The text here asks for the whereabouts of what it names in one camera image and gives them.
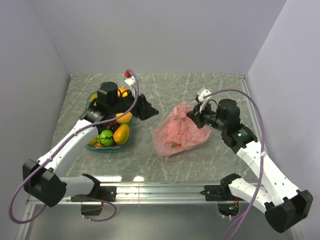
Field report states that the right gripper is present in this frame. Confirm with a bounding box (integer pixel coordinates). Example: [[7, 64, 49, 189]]
[[186, 99, 228, 132]]

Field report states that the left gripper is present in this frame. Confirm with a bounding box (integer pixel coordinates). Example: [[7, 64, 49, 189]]
[[110, 86, 159, 121]]

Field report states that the pink plastic bag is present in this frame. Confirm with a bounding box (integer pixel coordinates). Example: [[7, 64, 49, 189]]
[[152, 101, 212, 157]]

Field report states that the orange mango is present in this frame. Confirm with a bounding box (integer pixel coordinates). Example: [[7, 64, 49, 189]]
[[117, 87, 130, 98], [113, 123, 130, 145]]

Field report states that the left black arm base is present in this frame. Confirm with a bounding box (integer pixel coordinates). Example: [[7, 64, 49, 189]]
[[70, 186, 117, 220]]

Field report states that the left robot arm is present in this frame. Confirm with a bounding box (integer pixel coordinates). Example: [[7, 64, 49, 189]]
[[22, 76, 159, 207]]

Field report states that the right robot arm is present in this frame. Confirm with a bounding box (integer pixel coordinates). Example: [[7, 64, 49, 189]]
[[187, 97, 314, 233]]

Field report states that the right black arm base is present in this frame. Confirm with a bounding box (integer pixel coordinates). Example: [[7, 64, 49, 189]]
[[200, 185, 243, 219]]

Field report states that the orange peach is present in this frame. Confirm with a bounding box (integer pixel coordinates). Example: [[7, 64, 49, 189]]
[[115, 112, 133, 124]]

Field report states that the orange mango at tray bottom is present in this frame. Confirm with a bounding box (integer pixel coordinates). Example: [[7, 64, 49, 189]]
[[113, 123, 130, 145]]

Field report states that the purple grape bunch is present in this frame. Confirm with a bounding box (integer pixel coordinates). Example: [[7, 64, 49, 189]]
[[97, 120, 120, 133]]

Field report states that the green striped watermelon ball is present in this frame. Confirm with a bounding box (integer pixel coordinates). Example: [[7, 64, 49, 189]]
[[96, 130, 114, 147]]

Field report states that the yellow orange fruit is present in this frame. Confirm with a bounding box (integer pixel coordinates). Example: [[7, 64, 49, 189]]
[[89, 93, 98, 102]]

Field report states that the teal plastic fruit tray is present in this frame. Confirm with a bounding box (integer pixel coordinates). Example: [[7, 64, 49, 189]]
[[84, 90, 134, 153]]

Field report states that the yellow lemon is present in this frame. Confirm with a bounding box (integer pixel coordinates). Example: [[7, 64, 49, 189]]
[[88, 137, 97, 145]]

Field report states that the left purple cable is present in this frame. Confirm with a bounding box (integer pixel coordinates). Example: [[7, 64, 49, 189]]
[[8, 69, 140, 224]]

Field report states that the purple cable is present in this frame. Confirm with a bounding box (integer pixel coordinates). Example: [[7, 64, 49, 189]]
[[8, 69, 140, 224], [221, 89, 264, 240]]

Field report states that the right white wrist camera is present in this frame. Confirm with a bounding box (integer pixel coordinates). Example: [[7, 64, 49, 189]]
[[195, 87, 212, 113]]

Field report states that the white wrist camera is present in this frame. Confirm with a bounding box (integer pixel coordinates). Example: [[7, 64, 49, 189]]
[[124, 71, 137, 97], [195, 87, 212, 113]]

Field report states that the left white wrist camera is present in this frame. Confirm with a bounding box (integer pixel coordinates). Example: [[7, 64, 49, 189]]
[[124, 71, 137, 97]]

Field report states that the aluminium mounting rail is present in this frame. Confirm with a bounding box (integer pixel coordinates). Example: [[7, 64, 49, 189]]
[[26, 181, 292, 205]]

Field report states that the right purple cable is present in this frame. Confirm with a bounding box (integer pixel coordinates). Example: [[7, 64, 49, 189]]
[[221, 89, 264, 240]]

